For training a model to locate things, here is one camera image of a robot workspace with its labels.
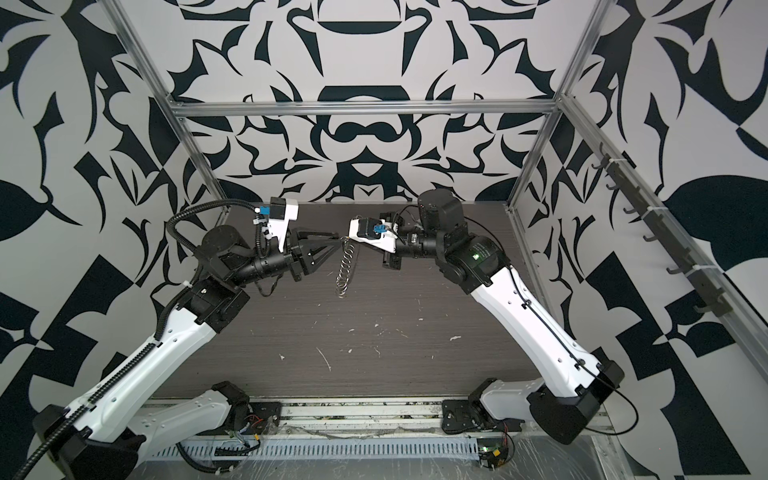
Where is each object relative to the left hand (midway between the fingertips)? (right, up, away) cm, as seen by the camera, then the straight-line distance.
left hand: (339, 233), depth 57 cm
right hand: (+3, 0, +2) cm, 3 cm away
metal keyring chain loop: (+1, -8, +1) cm, 8 cm away
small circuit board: (+34, -51, +14) cm, 63 cm away
